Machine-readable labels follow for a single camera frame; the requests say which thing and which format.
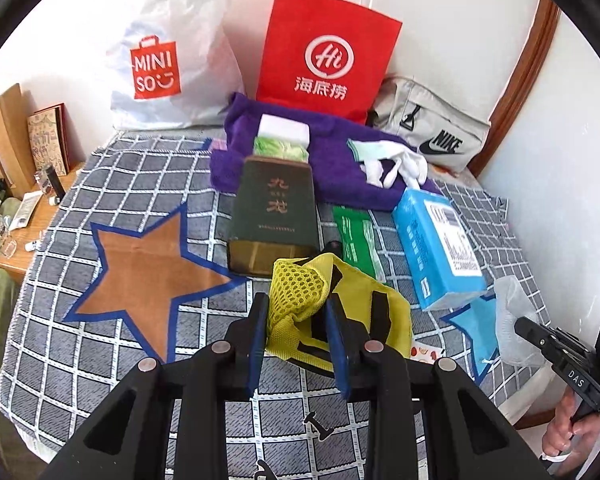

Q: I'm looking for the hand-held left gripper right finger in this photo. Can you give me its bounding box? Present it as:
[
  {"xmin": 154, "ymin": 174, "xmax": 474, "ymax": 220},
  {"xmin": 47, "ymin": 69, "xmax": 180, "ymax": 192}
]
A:
[{"xmin": 322, "ymin": 292, "xmax": 556, "ymax": 480}]

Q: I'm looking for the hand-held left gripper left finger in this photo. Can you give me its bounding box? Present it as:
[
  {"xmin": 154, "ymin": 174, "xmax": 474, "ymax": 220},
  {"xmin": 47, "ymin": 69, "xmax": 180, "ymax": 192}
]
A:
[{"xmin": 42, "ymin": 292, "xmax": 271, "ymax": 480}]

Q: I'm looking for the clear plastic bag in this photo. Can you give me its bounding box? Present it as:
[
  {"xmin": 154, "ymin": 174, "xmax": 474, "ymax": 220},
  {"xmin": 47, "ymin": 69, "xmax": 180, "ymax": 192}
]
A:
[{"xmin": 492, "ymin": 275, "xmax": 551, "ymax": 368}]

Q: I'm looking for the yellow mesh bag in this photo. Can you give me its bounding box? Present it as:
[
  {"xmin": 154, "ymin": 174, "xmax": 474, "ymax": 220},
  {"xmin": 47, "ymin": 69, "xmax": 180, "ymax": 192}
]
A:
[{"xmin": 265, "ymin": 241, "xmax": 413, "ymax": 373}]

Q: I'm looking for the fruit print packet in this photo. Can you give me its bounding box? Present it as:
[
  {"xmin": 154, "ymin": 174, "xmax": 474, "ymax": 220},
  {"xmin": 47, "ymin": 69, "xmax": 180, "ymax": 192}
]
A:
[{"xmin": 410, "ymin": 342, "xmax": 446, "ymax": 363}]

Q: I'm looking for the white glove with mint cuff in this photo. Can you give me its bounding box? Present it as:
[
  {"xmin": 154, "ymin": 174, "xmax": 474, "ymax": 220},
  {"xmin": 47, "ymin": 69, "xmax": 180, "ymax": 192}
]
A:
[{"xmin": 347, "ymin": 139, "xmax": 428, "ymax": 188}]

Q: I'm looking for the green tissue packet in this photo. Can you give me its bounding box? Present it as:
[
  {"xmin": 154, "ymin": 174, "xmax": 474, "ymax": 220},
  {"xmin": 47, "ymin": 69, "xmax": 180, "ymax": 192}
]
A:
[{"xmin": 252, "ymin": 136, "xmax": 311, "ymax": 163}]

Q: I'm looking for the white sponge block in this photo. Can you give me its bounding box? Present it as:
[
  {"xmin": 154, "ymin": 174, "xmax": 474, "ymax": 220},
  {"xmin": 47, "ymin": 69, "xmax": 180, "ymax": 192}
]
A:
[{"xmin": 257, "ymin": 114, "xmax": 312, "ymax": 148}]

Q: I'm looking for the person's right hand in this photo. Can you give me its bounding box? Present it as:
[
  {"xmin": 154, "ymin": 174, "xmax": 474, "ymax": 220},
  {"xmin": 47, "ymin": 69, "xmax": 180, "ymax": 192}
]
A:
[{"xmin": 541, "ymin": 394, "xmax": 600, "ymax": 459}]

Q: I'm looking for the green flat packet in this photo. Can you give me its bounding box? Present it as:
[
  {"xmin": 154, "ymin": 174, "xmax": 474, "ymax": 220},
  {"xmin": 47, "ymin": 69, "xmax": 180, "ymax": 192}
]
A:
[{"xmin": 331, "ymin": 205, "xmax": 388, "ymax": 283}]

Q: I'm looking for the grey checked blanket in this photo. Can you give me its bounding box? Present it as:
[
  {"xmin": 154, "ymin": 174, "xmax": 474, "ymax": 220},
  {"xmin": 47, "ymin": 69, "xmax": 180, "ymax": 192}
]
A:
[{"xmin": 0, "ymin": 127, "xmax": 551, "ymax": 480}]

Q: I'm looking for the blue tissue packet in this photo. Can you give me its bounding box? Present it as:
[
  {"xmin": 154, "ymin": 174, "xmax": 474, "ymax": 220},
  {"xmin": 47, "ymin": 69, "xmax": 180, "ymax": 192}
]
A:
[{"xmin": 391, "ymin": 187, "xmax": 488, "ymax": 311}]

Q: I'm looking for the dark green box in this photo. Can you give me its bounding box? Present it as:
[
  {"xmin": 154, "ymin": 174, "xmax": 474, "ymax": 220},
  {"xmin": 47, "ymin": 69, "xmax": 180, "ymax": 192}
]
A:
[{"xmin": 226, "ymin": 156, "xmax": 321, "ymax": 277}]

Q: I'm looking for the purple towel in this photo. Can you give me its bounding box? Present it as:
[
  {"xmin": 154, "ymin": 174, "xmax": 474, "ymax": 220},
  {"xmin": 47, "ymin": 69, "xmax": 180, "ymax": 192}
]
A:
[{"xmin": 209, "ymin": 91, "xmax": 441, "ymax": 211}]

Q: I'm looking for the wooden nightstand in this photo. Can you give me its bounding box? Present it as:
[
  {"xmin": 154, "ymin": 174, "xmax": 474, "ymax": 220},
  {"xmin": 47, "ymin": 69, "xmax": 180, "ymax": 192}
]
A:
[{"xmin": 0, "ymin": 167, "xmax": 83, "ymax": 276}]

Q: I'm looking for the grey sling bag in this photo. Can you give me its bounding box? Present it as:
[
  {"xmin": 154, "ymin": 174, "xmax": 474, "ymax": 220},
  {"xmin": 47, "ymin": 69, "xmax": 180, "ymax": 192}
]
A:
[{"xmin": 367, "ymin": 76, "xmax": 492, "ymax": 176}]

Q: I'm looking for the dark brown bottle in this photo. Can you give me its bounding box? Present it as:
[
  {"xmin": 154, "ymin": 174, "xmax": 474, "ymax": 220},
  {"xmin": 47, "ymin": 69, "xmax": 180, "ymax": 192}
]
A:
[{"xmin": 44, "ymin": 164, "xmax": 66, "ymax": 201}]

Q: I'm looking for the white cream tube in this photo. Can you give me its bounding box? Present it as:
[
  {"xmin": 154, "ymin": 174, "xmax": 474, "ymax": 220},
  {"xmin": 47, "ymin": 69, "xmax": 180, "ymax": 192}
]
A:
[{"xmin": 11, "ymin": 192, "xmax": 43, "ymax": 231}]

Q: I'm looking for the clear glass cup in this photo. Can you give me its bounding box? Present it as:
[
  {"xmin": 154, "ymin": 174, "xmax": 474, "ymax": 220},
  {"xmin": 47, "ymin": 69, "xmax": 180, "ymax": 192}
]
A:
[{"xmin": 0, "ymin": 215, "xmax": 18, "ymax": 256}]

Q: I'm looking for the brown patterned book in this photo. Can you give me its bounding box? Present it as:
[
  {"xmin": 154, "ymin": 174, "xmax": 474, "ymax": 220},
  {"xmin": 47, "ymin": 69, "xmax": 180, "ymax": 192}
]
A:
[{"xmin": 27, "ymin": 103, "xmax": 71, "ymax": 177}]

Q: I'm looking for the red paper bag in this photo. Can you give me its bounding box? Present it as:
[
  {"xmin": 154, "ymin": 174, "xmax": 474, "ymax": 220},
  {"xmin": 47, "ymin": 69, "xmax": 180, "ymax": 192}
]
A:
[{"xmin": 256, "ymin": 0, "xmax": 402, "ymax": 126}]

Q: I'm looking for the wooden bed headboard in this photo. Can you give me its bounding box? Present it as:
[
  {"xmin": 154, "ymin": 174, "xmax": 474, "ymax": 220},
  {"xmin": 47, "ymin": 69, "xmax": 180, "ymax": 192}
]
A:
[{"xmin": 0, "ymin": 83, "xmax": 36, "ymax": 198}]

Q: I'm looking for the white plastic shopping bag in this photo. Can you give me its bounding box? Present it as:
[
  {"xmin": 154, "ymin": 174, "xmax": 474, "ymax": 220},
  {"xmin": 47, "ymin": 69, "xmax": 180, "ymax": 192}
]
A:
[{"xmin": 105, "ymin": 0, "xmax": 246, "ymax": 130}]

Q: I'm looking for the wooden door frame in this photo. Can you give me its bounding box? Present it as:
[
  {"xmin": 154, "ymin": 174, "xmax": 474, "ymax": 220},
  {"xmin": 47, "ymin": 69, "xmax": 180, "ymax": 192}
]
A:
[{"xmin": 467, "ymin": 0, "xmax": 563, "ymax": 176}]

